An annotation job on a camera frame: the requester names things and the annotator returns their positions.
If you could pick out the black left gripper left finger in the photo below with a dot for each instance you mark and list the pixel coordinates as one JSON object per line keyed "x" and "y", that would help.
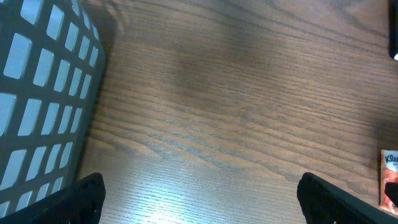
{"x": 80, "y": 202}

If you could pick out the dark grey plastic basket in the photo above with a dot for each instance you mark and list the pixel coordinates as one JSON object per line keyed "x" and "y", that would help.
{"x": 52, "y": 62}

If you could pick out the orange tissue pack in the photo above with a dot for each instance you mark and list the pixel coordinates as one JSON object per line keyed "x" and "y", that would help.
{"x": 388, "y": 174}

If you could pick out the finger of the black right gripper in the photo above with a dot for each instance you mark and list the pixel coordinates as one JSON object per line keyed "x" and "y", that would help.
{"x": 390, "y": 191}

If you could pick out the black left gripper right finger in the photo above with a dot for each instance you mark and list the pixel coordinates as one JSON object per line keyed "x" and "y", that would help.
{"x": 323, "y": 202}

